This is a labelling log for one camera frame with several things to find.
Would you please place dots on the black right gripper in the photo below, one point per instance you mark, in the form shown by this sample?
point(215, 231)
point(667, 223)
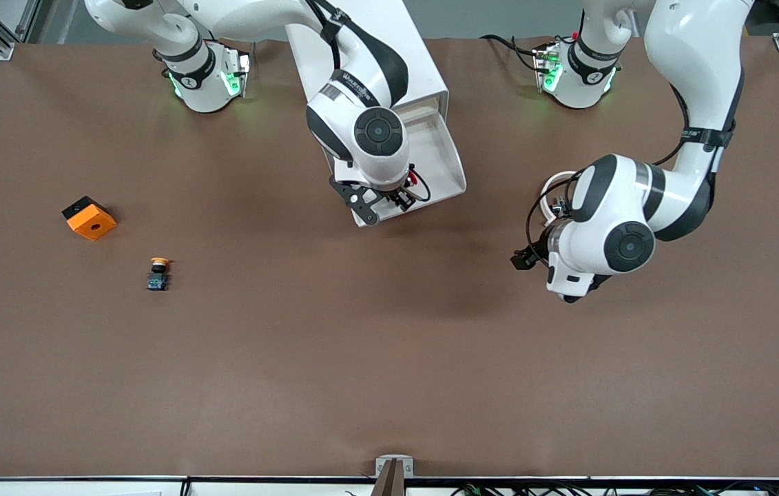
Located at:
point(399, 198)

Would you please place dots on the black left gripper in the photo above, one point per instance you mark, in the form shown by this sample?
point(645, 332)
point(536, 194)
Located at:
point(531, 254)

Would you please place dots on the red push button switch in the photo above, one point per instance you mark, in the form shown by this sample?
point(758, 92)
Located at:
point(421, 184)

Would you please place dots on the grey arm base connector box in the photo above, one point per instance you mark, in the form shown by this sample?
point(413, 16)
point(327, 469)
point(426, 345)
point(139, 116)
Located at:
point(236, 72)
point(546, 69)

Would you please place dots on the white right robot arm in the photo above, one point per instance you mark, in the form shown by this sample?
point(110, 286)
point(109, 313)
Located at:
point(379, 131)

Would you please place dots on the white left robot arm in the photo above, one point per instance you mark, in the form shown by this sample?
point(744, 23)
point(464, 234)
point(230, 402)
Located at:
point(692, 55)

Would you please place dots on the white curved plastic piece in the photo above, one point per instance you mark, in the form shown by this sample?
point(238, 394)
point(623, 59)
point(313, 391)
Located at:
point(546, 193)

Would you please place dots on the brown paper table cover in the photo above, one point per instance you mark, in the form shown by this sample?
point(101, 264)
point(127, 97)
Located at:
point(389, 344)

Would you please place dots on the orange box with hole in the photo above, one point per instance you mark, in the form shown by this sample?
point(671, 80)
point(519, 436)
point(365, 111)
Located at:
point(93, 224)

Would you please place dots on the yellow push button switch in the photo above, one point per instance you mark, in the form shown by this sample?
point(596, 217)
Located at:
point(158, 279)

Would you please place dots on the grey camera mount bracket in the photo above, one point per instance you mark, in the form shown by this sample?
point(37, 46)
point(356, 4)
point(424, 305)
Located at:
point(395, 467)

